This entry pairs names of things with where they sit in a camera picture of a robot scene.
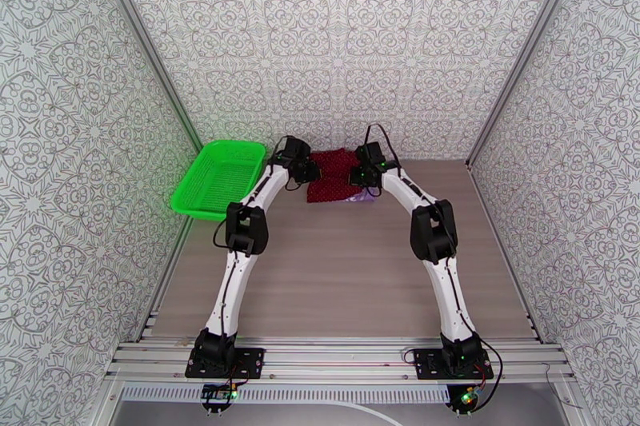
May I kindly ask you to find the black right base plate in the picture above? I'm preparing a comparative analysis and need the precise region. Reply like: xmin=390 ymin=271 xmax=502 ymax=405
xmin=414 ymin=348 xmax=495 ymax=382

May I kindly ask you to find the green plastic basket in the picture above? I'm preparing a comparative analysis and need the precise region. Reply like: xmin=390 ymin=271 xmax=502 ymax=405
xmin=170 ymin=139 xmax=267 ymax=222

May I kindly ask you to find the left circuit board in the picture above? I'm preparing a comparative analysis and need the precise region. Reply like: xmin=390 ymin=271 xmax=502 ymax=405
xmin=201 ymin=383 xmax=240 ymax=411

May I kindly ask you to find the aluminium frame post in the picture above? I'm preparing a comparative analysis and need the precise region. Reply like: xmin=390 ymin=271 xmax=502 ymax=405
xmin=83 ymin=0 xmax=205 ymax=153
xmin=467 ymin=0 xmax=586 ymax=166

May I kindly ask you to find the grey metal panel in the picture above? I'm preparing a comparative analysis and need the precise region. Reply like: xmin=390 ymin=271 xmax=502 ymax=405
xmin=107 ymin=399 xmax=581 ymax=426

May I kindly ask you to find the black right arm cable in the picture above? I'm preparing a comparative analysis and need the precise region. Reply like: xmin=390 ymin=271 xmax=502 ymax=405
xmin=366 ymin=123 xmax=503 ymax=376

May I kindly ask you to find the circuit board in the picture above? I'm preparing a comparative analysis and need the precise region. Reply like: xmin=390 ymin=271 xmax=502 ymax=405
xmin=201 ymin=383 xmax=240 ymax=411
xmin=446 ymin=384 xmax=486 ymax=413

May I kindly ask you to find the red patterned garment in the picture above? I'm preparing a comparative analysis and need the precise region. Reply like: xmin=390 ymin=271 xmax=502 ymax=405
xmin=306 ymin=149 xmax=369 ymax=203

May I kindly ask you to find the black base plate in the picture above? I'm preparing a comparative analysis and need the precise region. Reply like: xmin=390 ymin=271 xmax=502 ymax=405
xmin=414 ymin=348 xmax=495 ymax=382
xmin=185 ymin=348 xmax=266 ymax=380

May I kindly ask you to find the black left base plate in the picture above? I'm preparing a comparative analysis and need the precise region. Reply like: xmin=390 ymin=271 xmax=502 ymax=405
xmin=185 ymin=348 xmax=266 ymax=380

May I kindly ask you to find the right circuit board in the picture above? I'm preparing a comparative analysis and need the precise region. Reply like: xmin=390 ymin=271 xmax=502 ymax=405
xmin=446 ymin=384 xmax=486 ymax=413

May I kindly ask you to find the purple shirt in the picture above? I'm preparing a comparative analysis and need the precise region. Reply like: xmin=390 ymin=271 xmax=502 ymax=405
xmin=342 ymin=189 xmax=376 ymax=206

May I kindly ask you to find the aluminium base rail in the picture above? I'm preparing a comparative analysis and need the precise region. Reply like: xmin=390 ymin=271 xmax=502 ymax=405
xmin=105 ymin=336 xmax=576 ymax=387

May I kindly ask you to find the slotted metal strip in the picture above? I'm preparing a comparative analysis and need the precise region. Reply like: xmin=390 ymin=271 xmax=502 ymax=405
xmin=122 ymin=385 xmax=451 ymax=403

